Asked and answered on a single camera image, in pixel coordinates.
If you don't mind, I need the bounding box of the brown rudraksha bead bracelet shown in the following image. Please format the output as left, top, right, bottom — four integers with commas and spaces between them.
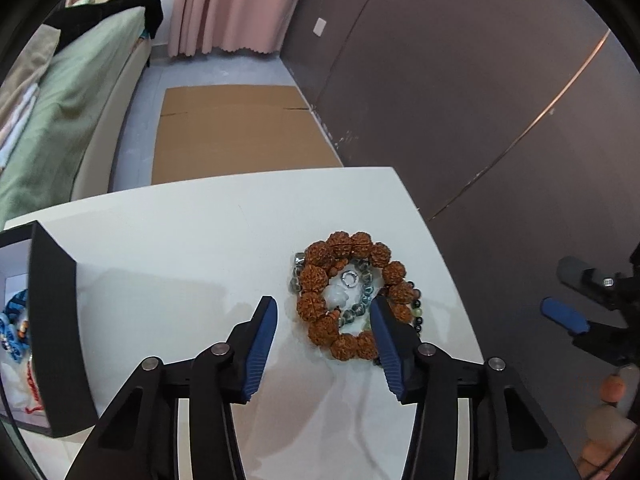
296, 231, 416, 361

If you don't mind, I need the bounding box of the person's right hand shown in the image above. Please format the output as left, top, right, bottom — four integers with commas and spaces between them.
580, 365, 640, 478

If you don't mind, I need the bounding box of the bed with green sheet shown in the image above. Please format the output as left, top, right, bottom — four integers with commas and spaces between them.
0, 7, 153, 231

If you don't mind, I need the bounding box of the black cloth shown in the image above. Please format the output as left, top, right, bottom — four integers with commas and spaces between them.
47, 0, 163, 41

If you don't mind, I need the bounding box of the dark bead bracelet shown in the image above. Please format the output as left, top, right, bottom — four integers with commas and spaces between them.
400, 280, 426, 333

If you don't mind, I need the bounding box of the white stone pendant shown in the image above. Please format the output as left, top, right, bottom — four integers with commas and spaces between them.
324, 285, 351, 308

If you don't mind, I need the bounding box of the white and pink cloth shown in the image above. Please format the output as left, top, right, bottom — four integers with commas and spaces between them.
0, 82, 38, 171

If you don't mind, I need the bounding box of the brown cardboard sheet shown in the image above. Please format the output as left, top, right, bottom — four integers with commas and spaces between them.
151, 85, 345, 186

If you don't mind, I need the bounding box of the black jewelry box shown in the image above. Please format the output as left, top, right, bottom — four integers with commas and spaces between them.
0, 220, 101, 438

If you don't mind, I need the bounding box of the pink curtain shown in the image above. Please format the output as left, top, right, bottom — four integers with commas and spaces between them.
167, 0, 318, 58

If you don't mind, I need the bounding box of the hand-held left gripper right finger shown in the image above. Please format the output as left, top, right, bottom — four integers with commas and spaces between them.
369, 295, 583, 480

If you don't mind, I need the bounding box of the grey crystal bead bracelet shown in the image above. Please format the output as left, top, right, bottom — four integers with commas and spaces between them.
289, 252, 381, 328

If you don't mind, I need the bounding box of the beige blanket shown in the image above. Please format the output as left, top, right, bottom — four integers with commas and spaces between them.
0, 25, 61, 126

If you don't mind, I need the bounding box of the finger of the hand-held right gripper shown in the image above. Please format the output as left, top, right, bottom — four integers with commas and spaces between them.
541, 297, 591, 335
556, 256, 621, 307

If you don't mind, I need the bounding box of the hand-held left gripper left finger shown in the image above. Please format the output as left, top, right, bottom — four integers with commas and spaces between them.
62, 296, 279, 480

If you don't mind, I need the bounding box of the red string bracelet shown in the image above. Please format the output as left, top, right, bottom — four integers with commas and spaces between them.
22, 360, 48, 413

